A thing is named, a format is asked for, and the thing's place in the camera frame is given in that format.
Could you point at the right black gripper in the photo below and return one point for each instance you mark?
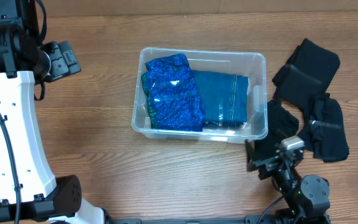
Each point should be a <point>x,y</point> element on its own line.
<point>268,164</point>

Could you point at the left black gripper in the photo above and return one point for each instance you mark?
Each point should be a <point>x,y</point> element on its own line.
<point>64,62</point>

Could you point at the small black garment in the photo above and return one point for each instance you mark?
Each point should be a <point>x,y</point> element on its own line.
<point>281,125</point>

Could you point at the blue denim jeans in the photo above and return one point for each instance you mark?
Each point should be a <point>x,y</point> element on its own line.
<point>224,98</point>

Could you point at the sparkly blue sequin garment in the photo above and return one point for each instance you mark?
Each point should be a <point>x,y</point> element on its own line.
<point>173,101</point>

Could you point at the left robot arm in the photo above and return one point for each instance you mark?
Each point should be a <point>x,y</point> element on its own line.
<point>28,188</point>

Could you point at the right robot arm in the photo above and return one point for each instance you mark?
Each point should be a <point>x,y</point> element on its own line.
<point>303,200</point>

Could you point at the clear plastic storage bin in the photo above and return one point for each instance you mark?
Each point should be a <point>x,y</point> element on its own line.
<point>249,64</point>

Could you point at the crumpled black taped garment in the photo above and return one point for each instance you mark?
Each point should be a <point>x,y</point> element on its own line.
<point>323,130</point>

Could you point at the large folded black garment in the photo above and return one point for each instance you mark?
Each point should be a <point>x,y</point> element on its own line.
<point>307,72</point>

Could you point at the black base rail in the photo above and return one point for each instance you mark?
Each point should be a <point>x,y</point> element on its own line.
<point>191,221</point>

